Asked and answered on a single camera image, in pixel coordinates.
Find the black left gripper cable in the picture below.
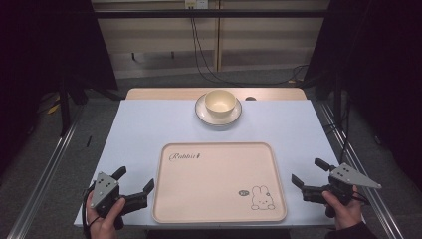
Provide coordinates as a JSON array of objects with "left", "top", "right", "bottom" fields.
[{"left": 81, "top": 184, "right": 102, "bottom": 239}]

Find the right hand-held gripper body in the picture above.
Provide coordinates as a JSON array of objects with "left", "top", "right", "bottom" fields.
[{"left": 301, "top": 161, "right": 383, "bottom": 219}]

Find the wooden wall post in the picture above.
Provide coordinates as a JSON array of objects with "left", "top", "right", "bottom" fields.
[{"left": 213, "top": 0, "right": 223, "bottom": 73}]

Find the beige rabbit print tray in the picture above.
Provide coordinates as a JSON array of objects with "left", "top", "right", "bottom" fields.
[{"left": 151, "top": 141, "right": 289, "bottom": 224}]

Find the white wall socket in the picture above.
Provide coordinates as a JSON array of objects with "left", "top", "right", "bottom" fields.
[{"left": 184, "top": 0, "right": 210, "bottom": 10}]

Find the black power cable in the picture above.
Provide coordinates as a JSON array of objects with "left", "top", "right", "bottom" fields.
[{"left": 189, "top": 7, "right": 310, "bottom": 87}]

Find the black horizontal bar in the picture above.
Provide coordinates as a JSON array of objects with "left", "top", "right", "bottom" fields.
[{"left": 94, "top": 8, "right": 330, "bottom": 20}]

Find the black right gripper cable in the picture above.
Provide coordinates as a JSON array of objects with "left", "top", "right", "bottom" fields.
[{"left": 351, "top": 190, "right": 371, "bottom": 206}]

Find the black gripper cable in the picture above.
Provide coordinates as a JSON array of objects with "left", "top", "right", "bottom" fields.
[
  {"left": 81, "top": 184, "right": 102, "bottom": 239},
  {"left": 351, "top": 190, "right": 371, "bottom": 206}
]

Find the white dark-rimmed plate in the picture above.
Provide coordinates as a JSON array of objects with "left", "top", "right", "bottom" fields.
[{"left": 194, "top": 93, "right": 244, "bottom": 128}]

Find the person's left hand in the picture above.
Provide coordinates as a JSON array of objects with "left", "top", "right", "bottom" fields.
[{"left": 85, "top": 197, "right": 127, "bottom": 239}]

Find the pale blue table mat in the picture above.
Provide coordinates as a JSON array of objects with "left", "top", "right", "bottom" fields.
[{"left": 73, "top": 99, "right": 366, "bottom": 230}]

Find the aluminium floor rail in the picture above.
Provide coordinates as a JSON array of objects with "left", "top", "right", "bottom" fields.
[
  {"left": 5, "top": 108, "right": 85, "bottom": 239},
  {"left": 317, "top": 100, "right": 405, "bottom": 239}
]

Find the yellow floor tape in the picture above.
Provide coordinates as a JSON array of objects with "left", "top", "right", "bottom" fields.
[{"left": 46, "top": 95, "right": 63, "bottom": 116}]

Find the wooden table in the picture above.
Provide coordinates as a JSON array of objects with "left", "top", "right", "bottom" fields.
[{"left": 124, "top": 87, "right": 309, "bottom": 102}]

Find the dark curtain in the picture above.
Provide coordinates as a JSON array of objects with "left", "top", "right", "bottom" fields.
[
  {"left": 303, "top": 0, "right": 422, "bottom": 191},
  {"left": 0, "top": 0, "right": 119, "bottom": 175}
]

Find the cream bowl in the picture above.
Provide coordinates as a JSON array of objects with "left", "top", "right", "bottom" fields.
[{"left": 203, "top": 89, "right": 238, "bottom": 119}]

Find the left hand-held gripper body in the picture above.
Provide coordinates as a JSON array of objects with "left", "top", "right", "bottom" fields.
[{"left": 89, "top": 170, "right": 149, "bottom": 231}]

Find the person's right hand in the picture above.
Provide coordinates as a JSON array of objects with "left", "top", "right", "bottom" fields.
[{"left": 321, "top": 184, "right": 364, "bottom": 231}]

